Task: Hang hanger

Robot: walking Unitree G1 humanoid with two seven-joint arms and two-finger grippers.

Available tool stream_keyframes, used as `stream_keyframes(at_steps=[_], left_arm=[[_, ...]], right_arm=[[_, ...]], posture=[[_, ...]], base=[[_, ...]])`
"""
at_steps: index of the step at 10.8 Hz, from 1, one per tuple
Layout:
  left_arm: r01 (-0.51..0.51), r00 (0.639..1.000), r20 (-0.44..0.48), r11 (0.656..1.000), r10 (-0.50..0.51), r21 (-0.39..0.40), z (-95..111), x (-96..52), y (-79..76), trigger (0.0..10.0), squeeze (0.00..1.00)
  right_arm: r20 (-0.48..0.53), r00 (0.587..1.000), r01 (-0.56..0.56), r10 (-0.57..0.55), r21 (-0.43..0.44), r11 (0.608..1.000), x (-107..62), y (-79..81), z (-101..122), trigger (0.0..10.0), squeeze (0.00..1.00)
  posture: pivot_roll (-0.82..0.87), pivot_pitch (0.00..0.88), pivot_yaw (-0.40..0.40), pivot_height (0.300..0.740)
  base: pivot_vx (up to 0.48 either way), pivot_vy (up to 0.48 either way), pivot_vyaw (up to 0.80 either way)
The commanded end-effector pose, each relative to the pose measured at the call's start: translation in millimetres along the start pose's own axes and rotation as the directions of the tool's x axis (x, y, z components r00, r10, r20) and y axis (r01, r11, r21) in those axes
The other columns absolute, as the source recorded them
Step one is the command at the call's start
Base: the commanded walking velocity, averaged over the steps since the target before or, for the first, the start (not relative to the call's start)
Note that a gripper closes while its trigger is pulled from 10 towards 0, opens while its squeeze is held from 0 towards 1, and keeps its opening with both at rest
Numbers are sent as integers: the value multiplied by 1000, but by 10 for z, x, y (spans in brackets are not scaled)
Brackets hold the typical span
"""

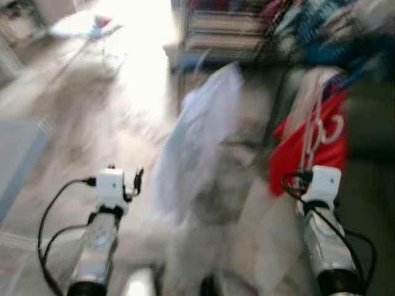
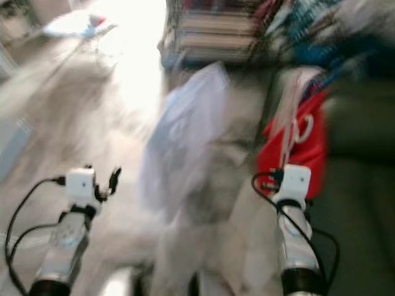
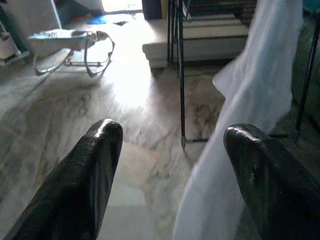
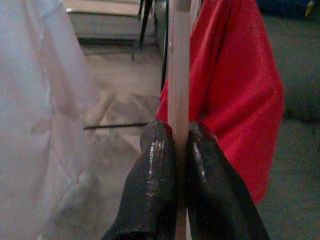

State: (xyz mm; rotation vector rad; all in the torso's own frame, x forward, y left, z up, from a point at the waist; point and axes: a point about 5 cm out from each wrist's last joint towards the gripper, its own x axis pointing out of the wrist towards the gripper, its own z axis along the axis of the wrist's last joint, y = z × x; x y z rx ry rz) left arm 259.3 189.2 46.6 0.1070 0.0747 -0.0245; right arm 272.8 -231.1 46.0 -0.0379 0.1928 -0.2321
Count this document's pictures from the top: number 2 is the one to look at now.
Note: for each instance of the shelf with stacked boxes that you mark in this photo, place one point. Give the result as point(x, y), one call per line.
point(216, 31)

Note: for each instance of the silver robot left leg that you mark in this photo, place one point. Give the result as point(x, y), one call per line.
point(117, 283)

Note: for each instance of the silver robot leg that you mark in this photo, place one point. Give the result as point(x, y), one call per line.
point(191, 287)
point(117, 283)

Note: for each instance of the silver robot right leg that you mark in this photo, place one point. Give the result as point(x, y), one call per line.
point(191, 287)

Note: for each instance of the dark green leather sofa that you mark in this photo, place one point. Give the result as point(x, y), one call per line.
point(364, 185)

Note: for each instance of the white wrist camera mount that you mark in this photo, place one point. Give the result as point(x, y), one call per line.
point(293, 184)
point(80, 185)

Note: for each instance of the white striped garment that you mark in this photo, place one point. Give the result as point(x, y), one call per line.
point(296, 83)

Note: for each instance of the small white table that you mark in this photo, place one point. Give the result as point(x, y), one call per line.
point(77, 24)

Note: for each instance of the red garment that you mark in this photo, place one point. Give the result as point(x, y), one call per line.
point(268, 148)

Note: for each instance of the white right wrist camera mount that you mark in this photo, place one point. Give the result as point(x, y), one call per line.
point(293, 184)

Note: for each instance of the white hanging garment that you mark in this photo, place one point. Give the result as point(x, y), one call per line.
point(185, 135)

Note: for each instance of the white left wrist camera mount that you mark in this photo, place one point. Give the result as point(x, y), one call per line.
point(80, 185)

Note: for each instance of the blue hanging garment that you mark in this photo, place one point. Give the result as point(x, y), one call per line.
point(315, 31)

